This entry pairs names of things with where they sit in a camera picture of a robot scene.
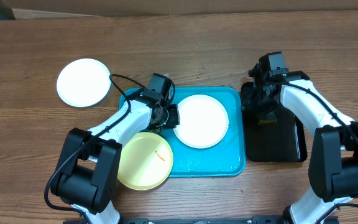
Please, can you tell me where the yellow green sponge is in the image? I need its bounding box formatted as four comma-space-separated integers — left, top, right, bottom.
258, 111, 277, 124

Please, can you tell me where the black tray with water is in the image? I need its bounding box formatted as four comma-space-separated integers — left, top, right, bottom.
241, 81, 308, 163

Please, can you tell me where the cardboard panel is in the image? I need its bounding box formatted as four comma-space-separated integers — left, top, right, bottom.
4, 0, 358, 16

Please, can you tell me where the cream white plate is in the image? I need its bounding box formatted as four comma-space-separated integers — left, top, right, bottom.
56, 58, 111, 108

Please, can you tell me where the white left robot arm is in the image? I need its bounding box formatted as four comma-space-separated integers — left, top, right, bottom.
44, 94, 179, 223

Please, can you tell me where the white plate with ketchup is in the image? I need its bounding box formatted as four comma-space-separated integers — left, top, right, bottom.
173, 95, 229, 149

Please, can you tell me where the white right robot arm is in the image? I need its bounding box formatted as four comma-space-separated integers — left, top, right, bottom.
241, 70, 358, 223

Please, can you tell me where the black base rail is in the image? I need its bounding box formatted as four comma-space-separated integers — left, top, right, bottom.
63, 215, 288, 224

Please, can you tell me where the yellow plate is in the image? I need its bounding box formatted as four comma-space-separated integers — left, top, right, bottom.
117, 132, 173, 190

